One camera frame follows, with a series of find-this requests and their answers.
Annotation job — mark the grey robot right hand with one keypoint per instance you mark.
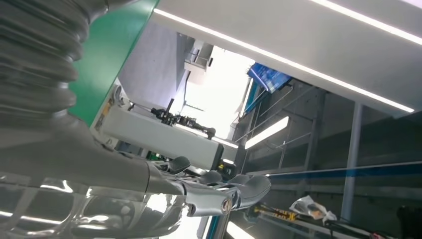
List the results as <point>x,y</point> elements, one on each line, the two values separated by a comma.
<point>82,171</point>

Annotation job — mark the blue screen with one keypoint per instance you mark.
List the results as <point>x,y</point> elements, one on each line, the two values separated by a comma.
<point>268,77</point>

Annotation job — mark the pale grey machine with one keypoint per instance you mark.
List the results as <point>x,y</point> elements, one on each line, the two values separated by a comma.
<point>158,138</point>

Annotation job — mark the crumpled clear plastic bag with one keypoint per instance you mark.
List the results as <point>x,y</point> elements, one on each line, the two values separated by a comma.
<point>310,207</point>

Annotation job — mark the yellow and black tool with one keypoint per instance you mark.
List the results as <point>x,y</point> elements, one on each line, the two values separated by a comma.
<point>280,214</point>

